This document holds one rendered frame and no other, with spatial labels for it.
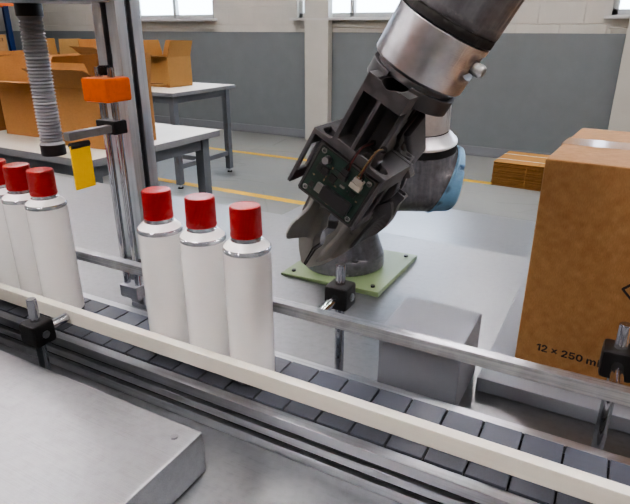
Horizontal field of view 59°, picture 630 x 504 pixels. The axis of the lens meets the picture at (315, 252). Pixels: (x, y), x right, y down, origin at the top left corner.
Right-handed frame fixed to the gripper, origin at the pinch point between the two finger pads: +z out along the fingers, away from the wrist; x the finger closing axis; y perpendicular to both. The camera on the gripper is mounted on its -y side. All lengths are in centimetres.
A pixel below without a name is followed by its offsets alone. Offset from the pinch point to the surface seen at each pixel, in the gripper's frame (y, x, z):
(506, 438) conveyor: -2.2, 25.8, 4.3
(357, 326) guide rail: -2.7, 7.6, 5.8
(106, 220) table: -41, -57, 58
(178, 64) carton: -335, -268, 164
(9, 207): 2.5, -38.2, 23.6
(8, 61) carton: -130, -208, 113
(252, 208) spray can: 1.1, -7.6, 0.0
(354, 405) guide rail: 4.4, 12.4, 8.1
